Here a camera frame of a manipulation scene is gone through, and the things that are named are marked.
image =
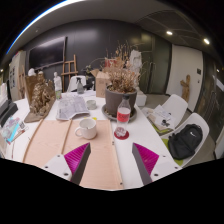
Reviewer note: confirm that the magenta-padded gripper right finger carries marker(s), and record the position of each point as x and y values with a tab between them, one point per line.
148	160

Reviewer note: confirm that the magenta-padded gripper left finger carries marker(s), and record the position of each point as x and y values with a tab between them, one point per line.
77	159

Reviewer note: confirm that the light wooden board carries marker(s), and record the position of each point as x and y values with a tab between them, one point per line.
86	156

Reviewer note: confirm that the white ceramic mug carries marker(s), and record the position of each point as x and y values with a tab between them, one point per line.
87	128

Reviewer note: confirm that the flat round red coaster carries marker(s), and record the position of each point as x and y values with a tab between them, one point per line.
122	135

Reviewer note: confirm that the black backpack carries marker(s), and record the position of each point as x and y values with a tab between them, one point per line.
185	141

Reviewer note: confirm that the papers on chair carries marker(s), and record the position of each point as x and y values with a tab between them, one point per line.
161	118

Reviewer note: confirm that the clear red-labelled drink bottle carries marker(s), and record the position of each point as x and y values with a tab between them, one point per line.
123	116

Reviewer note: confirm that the open printed magazine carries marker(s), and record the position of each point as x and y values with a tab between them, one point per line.
71	106

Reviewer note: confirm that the grey round plant saucer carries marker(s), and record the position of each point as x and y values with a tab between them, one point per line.
107	114

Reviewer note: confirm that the white plastic chair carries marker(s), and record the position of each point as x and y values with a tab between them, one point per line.
74	83
195	133
175	108

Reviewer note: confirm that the small white bowl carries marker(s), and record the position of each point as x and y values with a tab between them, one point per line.
91	104

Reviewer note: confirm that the golden brown sculpture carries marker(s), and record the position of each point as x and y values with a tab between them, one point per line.
41	96

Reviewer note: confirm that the colourful booklet stack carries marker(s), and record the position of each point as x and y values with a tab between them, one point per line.
11	129

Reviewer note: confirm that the clear spray bottle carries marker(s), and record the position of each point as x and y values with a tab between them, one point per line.
80	86

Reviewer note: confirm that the dried plant in grey pot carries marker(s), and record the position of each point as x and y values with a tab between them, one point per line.
120	90

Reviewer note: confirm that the white plaster figure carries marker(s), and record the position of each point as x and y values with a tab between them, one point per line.
57	83

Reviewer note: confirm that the brown cardboard box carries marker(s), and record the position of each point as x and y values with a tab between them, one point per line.
101	84

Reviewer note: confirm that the wooden easel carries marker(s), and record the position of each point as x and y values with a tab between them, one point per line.
68	70

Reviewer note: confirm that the dark wall screen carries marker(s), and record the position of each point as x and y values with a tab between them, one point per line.
46	53

